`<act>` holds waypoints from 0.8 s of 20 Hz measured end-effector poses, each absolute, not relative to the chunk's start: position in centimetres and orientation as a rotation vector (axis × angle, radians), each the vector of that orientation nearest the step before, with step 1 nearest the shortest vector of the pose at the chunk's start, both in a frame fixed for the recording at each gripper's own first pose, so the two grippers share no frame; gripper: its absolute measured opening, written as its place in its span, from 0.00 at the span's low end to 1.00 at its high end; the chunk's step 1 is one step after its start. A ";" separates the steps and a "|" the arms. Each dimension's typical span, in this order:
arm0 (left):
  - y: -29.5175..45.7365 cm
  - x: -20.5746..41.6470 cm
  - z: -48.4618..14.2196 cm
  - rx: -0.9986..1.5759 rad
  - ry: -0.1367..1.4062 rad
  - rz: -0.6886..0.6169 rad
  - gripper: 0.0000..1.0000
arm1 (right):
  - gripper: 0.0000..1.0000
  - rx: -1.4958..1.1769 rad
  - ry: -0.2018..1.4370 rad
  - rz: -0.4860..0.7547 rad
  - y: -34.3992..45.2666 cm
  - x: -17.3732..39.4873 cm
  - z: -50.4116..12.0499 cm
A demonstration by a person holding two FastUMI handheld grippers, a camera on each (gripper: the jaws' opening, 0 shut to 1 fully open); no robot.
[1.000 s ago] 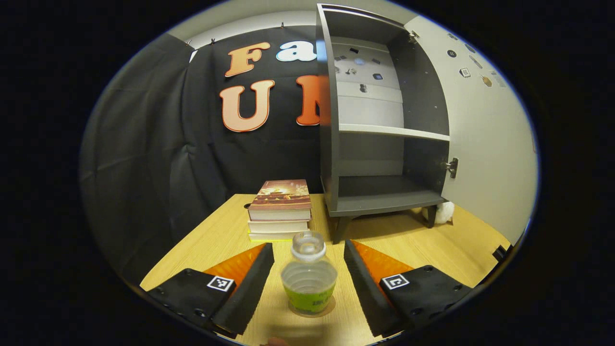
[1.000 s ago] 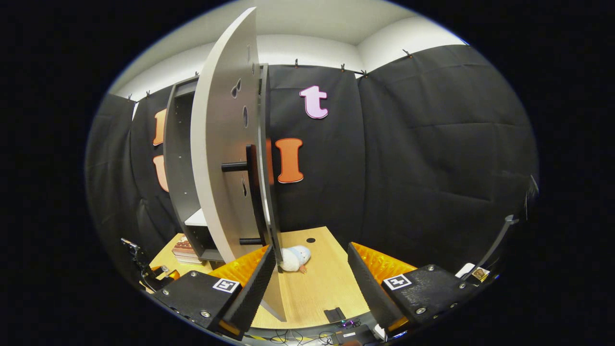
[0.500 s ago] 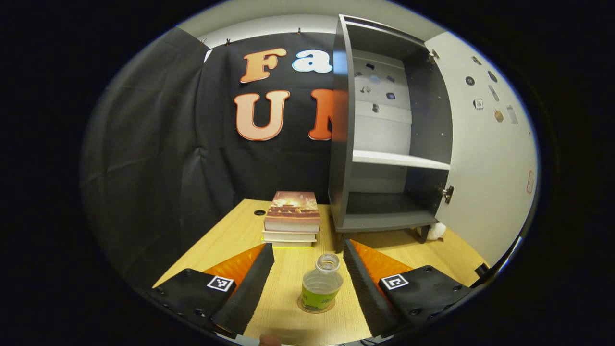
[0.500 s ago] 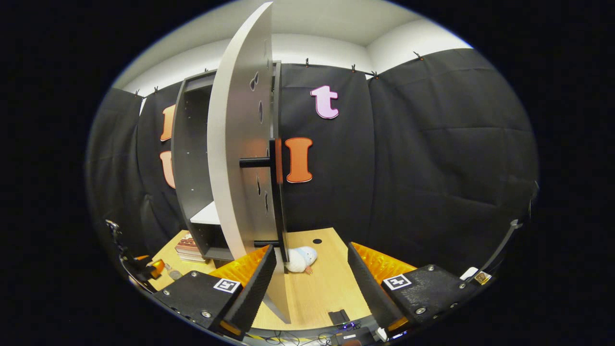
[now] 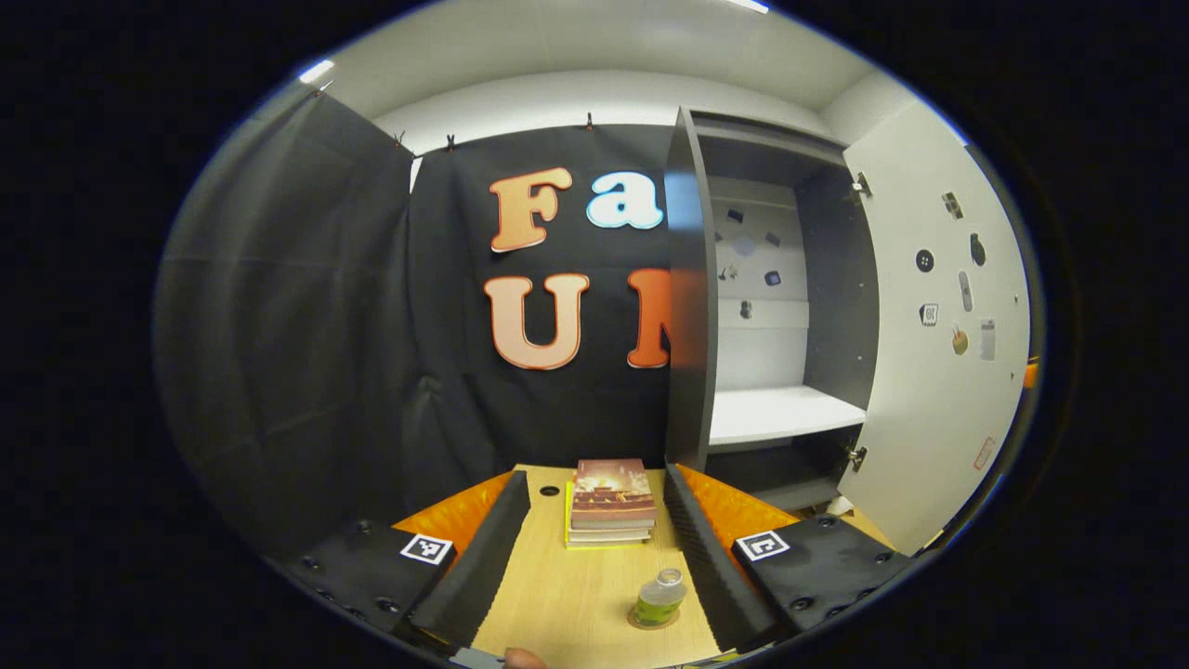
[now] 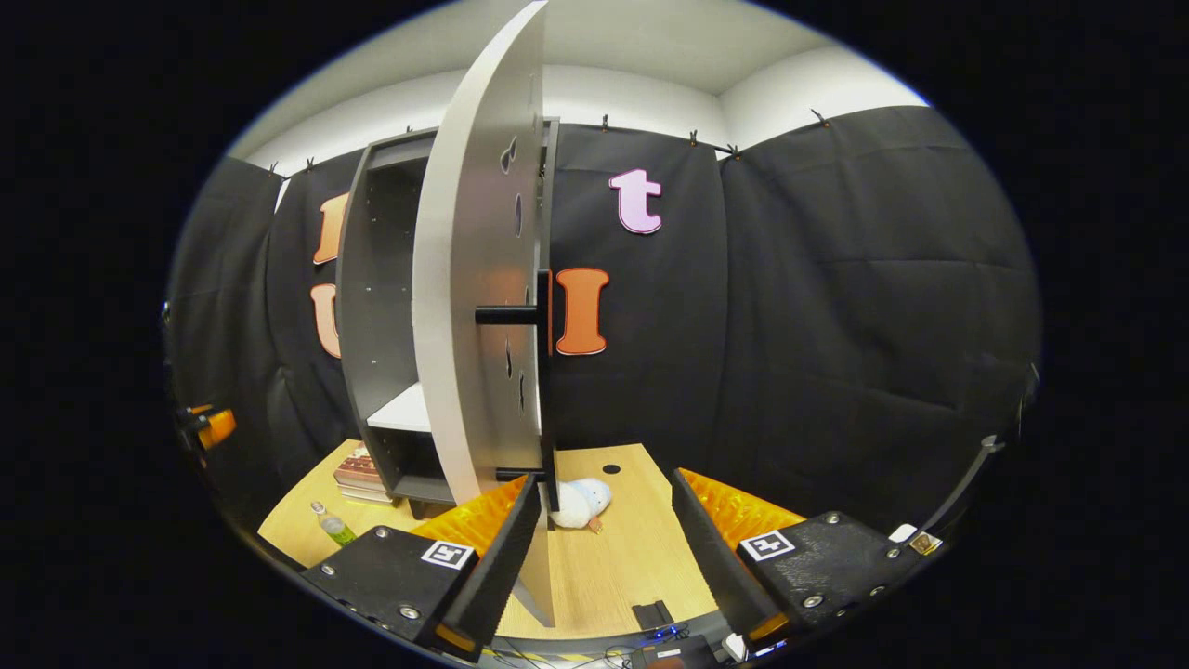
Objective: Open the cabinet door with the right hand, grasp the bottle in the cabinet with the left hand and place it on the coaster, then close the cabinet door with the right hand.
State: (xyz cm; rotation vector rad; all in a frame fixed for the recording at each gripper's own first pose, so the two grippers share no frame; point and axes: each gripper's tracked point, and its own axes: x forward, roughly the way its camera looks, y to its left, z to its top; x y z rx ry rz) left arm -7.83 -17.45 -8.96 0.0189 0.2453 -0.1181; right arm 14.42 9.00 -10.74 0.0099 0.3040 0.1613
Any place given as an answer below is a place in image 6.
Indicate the white paper sheet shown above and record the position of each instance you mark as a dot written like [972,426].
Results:
[915,541]

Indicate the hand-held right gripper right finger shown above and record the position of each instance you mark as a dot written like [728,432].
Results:
[715,557]

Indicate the white cabinet door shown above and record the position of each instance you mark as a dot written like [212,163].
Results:
[464,279]

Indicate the green plastic bottle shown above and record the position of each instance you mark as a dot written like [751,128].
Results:
[336,531]

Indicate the black table edge bracket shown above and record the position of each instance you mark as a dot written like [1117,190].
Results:
[652,615]

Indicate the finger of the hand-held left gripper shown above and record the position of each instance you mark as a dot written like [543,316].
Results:
[215,427]

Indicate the dark grey cabinet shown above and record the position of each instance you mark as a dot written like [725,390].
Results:
[372,307]

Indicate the black backdrop cloth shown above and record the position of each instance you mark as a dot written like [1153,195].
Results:
[836,325]

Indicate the white plush toy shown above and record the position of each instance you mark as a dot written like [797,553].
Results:
[583,502]

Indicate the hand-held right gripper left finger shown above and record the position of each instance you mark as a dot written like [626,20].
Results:
[497,567]

